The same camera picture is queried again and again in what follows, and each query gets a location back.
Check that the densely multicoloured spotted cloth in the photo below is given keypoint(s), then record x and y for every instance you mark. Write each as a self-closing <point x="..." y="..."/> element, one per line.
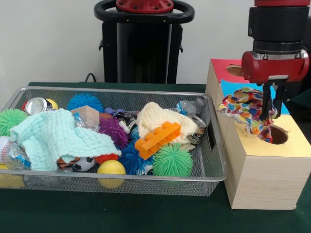
<point x="243" y="109"/>

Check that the blue furry toy with eyes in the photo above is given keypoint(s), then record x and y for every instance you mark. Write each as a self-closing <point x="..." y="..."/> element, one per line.
<point x="132" y="159"/>

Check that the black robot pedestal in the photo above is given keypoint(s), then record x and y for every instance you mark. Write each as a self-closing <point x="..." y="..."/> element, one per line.
<point x="145" y="48"/>

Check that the shallow mesh bin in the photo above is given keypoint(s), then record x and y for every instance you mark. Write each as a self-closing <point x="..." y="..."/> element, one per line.
<point x="213" y="155"/>

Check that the smooth yellow ball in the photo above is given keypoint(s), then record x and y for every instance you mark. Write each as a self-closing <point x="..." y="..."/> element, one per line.
<point x="111" y="168"/>

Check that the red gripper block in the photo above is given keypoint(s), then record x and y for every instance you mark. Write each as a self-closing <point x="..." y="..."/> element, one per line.
<point x="274" y="68"/>

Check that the blue spiky rubber ball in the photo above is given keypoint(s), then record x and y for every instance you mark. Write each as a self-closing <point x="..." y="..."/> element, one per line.
<point x="83" y="102"/>

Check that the dark green table cloth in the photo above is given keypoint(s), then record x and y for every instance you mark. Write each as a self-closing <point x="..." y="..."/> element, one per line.
<point x="303" y="98"/>
<point x="121" y="213"/>

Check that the purple spiky rubber ball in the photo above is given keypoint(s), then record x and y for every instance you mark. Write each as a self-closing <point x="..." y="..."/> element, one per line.
<point x="114" y="132"/>

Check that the crushed silver drink can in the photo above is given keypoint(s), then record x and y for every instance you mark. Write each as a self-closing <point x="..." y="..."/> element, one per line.
<point x="36" y="105"/>

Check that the orange plastic block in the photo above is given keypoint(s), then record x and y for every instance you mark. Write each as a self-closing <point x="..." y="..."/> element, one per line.
<point x="158" y="140"/>

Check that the wooden box with three holes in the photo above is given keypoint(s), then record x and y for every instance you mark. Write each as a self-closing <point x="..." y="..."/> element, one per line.
<point x="267" y="182"/>

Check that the cream knitted cloth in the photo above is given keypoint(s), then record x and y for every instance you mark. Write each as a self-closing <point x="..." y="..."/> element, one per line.
<point x="150" y="114"/>

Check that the mint green cloth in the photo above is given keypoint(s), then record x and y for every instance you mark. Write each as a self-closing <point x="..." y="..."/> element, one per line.
<point x="60" y="138"/>

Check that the green spiky rubber ball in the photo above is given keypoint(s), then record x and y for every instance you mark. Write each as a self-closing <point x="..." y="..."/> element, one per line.
<point x="172" y="161"/>
<point x="11" y="120"/>

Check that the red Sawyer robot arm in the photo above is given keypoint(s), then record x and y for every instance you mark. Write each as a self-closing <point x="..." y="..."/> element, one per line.
<point x="279" y="24"/>

